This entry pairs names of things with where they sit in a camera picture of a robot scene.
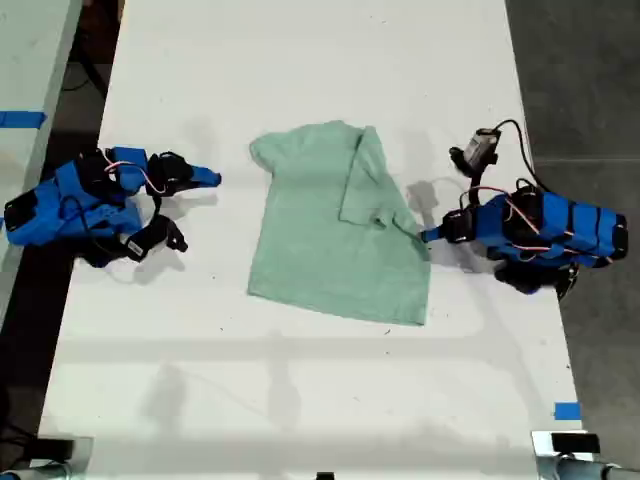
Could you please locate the small blue tape square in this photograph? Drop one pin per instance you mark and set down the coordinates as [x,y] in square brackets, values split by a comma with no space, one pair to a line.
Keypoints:
[568,411]

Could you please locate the small black table clip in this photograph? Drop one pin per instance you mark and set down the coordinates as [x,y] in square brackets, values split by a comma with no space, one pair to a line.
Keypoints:
[325,476]

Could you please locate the metal table clamp bracket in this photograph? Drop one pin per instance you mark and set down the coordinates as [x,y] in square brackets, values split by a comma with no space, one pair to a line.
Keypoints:
[542,455]

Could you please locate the grey side table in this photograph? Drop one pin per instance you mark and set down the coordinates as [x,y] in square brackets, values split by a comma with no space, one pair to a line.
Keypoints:
[30,100]

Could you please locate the grey metal pipe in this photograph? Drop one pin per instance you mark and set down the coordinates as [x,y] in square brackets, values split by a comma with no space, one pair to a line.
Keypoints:
[600,470]
[35,472]

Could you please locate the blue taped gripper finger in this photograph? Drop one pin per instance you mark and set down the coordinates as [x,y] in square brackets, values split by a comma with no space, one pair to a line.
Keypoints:
[205,183]
[434,231]
[206,173]
[434,239]

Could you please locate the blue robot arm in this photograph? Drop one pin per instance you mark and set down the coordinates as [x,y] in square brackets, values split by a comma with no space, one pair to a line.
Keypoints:
[575,225]
[45,210]

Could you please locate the long blue tape strip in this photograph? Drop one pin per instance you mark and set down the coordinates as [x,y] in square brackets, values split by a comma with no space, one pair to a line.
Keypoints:
[22,119]

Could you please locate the black clamp block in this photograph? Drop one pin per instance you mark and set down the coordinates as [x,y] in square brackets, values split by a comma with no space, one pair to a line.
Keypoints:
[55,448]
[575,443]

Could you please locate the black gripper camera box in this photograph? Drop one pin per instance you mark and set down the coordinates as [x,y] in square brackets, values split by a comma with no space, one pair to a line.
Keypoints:
[479,150]
[145,242]

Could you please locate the pale green T-shirt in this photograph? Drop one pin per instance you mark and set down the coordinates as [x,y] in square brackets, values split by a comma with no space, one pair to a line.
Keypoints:
[325,250]

